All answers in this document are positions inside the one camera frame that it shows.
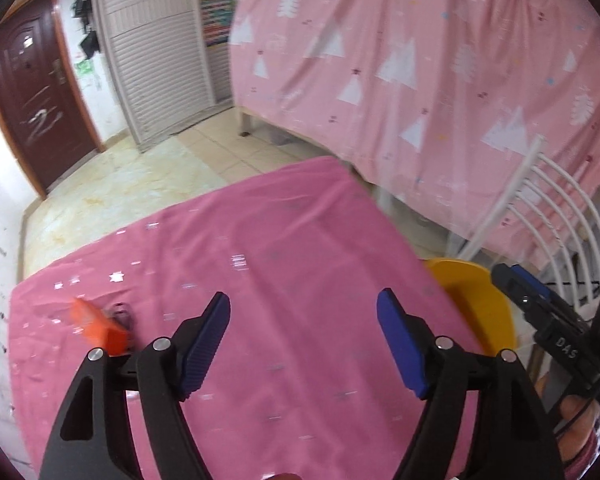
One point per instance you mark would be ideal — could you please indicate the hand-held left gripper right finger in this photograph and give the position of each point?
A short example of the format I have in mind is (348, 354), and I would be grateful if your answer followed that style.
(400, 345)

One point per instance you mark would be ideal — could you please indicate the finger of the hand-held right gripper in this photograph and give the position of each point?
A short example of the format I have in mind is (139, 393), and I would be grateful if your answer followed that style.
(535, 285)
(515, 290)

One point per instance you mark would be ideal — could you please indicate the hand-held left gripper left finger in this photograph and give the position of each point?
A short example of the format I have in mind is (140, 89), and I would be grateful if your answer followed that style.
(205, 345)

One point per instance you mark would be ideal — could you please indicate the yellow plastic bin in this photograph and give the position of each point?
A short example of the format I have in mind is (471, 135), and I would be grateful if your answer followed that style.
(475, 300)

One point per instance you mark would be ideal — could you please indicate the orange cardboard box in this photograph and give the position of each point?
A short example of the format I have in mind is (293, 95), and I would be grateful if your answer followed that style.
(100, 330)

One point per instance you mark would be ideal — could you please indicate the person's right forearm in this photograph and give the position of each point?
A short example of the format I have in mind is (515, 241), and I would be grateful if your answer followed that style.
(587, 460)

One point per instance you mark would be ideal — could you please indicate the person's right hand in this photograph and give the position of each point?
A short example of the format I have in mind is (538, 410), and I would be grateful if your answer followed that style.
(577, 412)

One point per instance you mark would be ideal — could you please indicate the person's left hand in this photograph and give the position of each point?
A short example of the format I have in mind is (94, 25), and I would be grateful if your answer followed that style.
(286, 477)

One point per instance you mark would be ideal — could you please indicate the white metal chair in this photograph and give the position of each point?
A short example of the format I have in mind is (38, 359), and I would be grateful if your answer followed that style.
(517, 170)

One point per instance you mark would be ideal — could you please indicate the pink star-print tablecloth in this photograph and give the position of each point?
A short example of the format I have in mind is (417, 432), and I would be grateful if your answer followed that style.
(305, 260)

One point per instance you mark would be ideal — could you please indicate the pink tree-print curtain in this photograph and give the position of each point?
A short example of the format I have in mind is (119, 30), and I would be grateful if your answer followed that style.
(405, 35)

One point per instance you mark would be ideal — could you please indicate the white louvered wardrobe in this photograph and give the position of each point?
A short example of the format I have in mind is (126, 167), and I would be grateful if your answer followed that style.
(145, 60)

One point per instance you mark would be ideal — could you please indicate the dark brown door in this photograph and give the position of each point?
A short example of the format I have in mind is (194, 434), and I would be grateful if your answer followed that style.
(30, 85)

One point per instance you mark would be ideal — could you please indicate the wooden bed frame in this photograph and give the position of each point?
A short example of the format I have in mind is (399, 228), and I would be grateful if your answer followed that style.
(245, 122)

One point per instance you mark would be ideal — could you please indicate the green wall sticker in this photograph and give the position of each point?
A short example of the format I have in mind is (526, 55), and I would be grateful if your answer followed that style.
(83, 68)

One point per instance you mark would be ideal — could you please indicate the colourful wall poster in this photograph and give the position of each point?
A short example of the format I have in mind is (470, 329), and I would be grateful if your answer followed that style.
(215, 10)

